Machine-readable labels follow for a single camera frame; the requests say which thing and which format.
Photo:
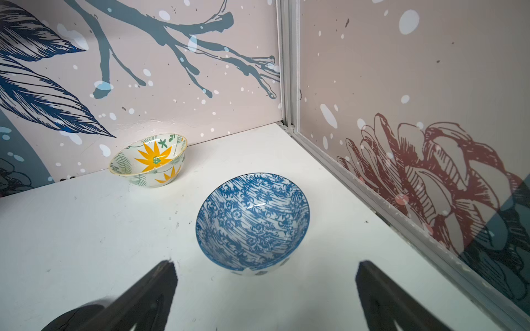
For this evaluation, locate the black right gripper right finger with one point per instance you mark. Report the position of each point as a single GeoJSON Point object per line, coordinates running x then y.
{"type": "Point", "coordinates": [387, 306]}

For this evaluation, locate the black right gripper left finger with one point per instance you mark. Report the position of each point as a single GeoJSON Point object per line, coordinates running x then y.
{"type": "Point", "coordinates": [144, 306]}

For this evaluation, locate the blue patterned ceramic bowl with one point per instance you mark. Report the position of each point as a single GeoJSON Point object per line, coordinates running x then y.
{"type": "Point", "coordinates": [253, 223]}

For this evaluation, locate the yellow flower ceramic bowl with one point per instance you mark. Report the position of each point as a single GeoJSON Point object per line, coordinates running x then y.
{"type": "Point", "coordinates": [152, 162]}

